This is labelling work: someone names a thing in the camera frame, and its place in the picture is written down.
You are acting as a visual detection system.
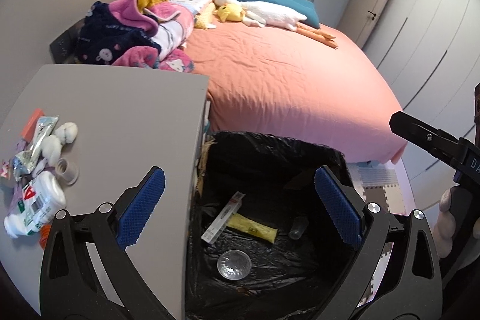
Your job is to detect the gloved right hand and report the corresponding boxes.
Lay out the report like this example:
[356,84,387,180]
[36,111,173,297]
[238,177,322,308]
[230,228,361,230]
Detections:
[433,186,460,258]

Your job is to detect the navy blue fleece garment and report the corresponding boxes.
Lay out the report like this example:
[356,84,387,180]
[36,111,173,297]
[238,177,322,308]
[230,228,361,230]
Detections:
[74,1,161,65]

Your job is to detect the pink bed mattress sheet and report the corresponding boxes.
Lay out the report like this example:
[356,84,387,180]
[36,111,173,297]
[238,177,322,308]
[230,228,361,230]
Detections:
[185,22,406,163]

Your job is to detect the long white toothpaste box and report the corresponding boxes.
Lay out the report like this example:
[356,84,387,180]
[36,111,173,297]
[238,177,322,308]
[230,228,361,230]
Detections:
[201,192,245,244]

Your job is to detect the yellow snack wrapper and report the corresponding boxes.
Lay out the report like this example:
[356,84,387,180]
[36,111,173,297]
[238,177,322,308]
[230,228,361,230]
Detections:
[227,214,278,244]

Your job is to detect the black wall socket panel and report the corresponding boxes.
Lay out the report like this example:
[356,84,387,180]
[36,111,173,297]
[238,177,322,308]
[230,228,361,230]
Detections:
[49,19,85,64]

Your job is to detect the clear bottle cap ring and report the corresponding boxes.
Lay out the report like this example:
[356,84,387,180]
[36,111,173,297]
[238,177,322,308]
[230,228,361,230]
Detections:
[54,157,81,187]

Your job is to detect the white cotton ball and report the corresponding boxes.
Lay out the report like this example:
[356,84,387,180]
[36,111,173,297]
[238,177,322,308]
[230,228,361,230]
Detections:
[55,122,78,145]
[41,135,63,166]

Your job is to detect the white wardrobe doors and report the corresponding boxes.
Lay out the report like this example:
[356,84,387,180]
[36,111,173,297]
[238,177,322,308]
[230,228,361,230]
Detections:
[361,0,480,182]

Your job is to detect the black trash bag bin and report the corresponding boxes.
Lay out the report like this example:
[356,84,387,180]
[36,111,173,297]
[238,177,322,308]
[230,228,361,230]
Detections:
[185,132,354,319]

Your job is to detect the white goose plush toy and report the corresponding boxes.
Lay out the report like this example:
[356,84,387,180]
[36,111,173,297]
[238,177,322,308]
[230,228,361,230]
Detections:
[212,0,338,49]

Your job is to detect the purple plastic bag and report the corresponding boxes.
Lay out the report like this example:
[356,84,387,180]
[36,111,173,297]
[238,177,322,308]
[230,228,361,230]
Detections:
[1,138,37,214]

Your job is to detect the yellow duck plush toy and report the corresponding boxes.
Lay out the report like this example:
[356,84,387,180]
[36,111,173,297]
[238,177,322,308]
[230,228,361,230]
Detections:
[216,3,246,23]

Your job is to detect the white AD milk bottle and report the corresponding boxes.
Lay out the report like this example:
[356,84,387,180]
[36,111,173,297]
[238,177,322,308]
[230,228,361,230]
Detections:
[3,171,67,239]

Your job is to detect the pink fleece blanket pile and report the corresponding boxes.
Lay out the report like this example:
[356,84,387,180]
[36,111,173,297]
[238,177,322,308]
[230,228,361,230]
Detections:
[108,0,194,73]

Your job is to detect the clear plastic cup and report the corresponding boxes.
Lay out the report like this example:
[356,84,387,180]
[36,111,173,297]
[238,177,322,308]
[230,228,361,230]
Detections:
[217,249,251,281]

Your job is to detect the orange rectangular eraser box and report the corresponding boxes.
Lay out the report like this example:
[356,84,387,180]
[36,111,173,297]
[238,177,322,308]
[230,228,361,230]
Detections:
[20,108,45,143]

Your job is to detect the foam puzzle floor mat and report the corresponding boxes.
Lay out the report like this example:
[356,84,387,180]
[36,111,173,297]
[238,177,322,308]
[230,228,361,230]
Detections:
[347,163,405,308]

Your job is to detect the silver foil wrapper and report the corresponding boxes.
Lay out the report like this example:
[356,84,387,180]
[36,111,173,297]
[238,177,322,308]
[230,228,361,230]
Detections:
[13,116,59,182]

